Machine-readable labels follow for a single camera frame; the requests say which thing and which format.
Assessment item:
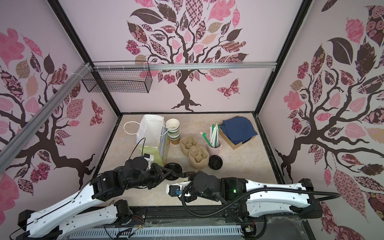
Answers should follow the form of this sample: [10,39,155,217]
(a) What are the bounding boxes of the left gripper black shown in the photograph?
[125,162,172,190]

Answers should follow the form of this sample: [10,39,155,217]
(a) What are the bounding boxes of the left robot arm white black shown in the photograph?
[17,155,190,240]

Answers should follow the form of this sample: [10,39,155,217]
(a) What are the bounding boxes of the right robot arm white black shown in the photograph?
[167,171,341,220]

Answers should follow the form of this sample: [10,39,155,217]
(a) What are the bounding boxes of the black coffee lid stack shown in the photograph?
[209,155,223,171]

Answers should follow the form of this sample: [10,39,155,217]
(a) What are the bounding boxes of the brown pulp cup carrier stack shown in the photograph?
[180,136,210,170]

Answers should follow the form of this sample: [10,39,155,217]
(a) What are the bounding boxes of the pink bucket straw holder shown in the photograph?
[206,138,223,156]

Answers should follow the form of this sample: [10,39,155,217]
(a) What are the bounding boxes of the stack of paper cups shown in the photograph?
[166,119,181,145]

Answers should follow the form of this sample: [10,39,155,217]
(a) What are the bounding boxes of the green wrapped straw leaning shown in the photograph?
[200,132,213,148]

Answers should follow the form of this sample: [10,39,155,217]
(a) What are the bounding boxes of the cardboard box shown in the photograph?
[218,128,258,150]

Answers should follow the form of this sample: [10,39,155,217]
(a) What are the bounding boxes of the dark blue napkins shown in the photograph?
[221,117,257,145]

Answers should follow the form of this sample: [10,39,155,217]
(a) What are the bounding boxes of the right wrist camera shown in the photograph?
[167,184,183,197]

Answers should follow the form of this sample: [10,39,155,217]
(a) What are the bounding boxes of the paper gift bag with handles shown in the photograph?
[123,115,170,167]

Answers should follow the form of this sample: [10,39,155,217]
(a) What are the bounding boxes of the white slotted cable duct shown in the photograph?
[67,226,243,240]

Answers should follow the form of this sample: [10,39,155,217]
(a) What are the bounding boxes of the black wire basket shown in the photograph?
[82,60,153,94]

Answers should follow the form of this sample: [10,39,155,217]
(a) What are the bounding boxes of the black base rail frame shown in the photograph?
[55,203,316,240]

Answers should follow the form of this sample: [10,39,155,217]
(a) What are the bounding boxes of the aluminium rail left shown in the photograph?
[1,63,92,173]

